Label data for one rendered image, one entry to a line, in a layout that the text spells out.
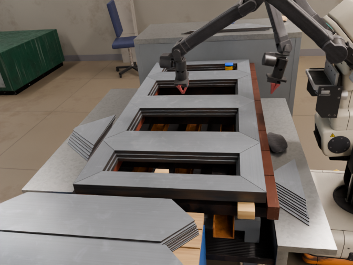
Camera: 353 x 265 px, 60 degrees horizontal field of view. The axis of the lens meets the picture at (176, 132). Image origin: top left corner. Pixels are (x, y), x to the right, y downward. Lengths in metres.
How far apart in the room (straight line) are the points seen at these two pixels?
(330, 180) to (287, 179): 0.81
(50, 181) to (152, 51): 1.47
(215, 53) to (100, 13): 3.69
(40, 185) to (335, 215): 1.57
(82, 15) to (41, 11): 0.81
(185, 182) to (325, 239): 0.55
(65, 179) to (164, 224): 0.65
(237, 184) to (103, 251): 0.52
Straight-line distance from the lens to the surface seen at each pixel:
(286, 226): 1.31
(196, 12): 5.49
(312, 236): 1.30
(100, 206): 1.18
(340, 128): 1.71
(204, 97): 1.86
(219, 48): 2.55
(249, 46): 2.55
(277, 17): 1.73
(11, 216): 1.29
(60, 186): 1.51
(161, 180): 1.21
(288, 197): 1.39
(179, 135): 1.48
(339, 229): 1.93
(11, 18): 6.91
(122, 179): 1.25
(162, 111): 1.77
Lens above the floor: 1.61
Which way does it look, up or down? 30 degrees down
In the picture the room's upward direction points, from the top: 5 degrees counter-clockwise
